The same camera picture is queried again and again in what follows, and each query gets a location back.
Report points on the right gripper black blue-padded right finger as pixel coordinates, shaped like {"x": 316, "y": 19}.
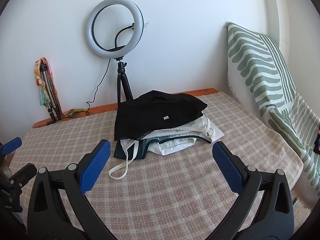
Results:
{"x": 263, "y": 208}

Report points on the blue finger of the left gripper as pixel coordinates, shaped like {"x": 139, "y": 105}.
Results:
{"x": 11, "y": 146}

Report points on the white and green garment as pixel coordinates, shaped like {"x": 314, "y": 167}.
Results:
{"x": 164, "y": 142}

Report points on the white ring light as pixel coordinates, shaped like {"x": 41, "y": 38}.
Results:
{"x": 114, "y": 28}

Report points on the beige plaid bed cover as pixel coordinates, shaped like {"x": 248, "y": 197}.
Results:
{"x": 179, "y": 196}

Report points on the green striped white cushion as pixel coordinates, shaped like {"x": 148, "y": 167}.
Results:
{"x": 261, "y": 68}

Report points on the grey folded tripod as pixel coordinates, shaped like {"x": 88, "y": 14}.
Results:
{"x": 53, "y": 108}

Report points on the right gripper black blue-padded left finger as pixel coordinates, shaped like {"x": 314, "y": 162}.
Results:
{"x": 58, "y": 207}

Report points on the colourful orange-blue scarf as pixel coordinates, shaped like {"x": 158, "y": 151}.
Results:
{"x": 44, "y": 98}

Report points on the black sheer blouse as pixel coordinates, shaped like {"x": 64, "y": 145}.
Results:
{"x": 153, "y": 111}

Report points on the black ring light tripod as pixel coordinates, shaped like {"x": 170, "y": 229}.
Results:
{"x": 122, "y": 81}

